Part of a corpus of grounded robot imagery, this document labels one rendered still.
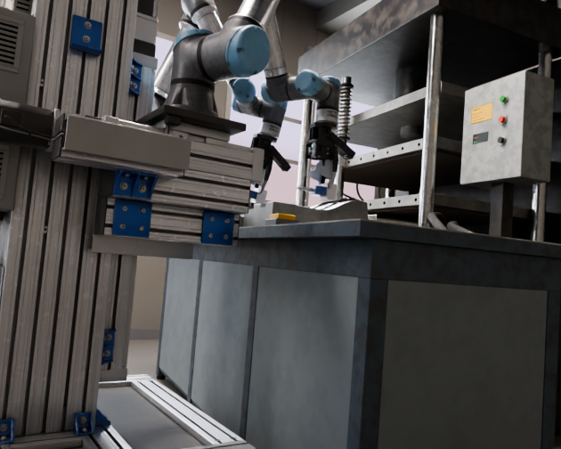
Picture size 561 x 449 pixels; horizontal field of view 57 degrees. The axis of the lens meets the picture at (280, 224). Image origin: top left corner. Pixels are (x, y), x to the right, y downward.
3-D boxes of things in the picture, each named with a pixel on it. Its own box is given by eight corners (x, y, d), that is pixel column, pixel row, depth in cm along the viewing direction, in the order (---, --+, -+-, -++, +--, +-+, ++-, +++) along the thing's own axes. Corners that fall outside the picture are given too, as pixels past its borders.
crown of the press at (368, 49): (433, 89, 213) (442, -54, 218) (291, 142, 331) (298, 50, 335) (569, 126, 249) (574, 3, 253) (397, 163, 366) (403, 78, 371)
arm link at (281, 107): (268, 95, 194) (289, 102, 194) (260, 124, 194) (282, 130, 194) (266, 90, 187) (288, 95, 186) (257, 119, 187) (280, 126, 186)
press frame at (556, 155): (556, 435, 239) (573, 53, 251) (384, 371, 356) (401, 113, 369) (574, 433, 244) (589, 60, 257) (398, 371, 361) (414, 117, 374)
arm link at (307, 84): (282, 95, 162) (301, 105, 171) (313, 91, 156) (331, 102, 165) (285, 70, 163) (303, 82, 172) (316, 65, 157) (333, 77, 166)
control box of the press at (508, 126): (500, 479, 181) (519, 68, 191) (439, 448, 208) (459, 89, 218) (543, 473, 190) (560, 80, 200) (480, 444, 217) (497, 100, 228)
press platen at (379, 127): (441, 91, 228) (442, 80, 229) (317, 136, 328) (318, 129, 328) (549, 121, 258) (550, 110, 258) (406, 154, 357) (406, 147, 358)
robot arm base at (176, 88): (173, 110, 126) (176, 69, 127) (151, 121, 139) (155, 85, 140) (228, 123, 135) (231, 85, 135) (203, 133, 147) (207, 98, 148)
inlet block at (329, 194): (300, 195, 163) (301, 178, 163) (293, 197, 167) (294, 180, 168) (336, 200, 168) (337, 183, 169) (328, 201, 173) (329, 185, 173)
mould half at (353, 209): (271, 228, 172) (274, 188, 173) (242, 230, 196) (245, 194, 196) (393, 241, 193) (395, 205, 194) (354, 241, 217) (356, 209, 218)
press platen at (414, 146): (432, 146, 225) (433, 134, 226) (310, 175, 325) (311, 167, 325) (548, 171, 257) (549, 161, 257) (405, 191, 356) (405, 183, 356)
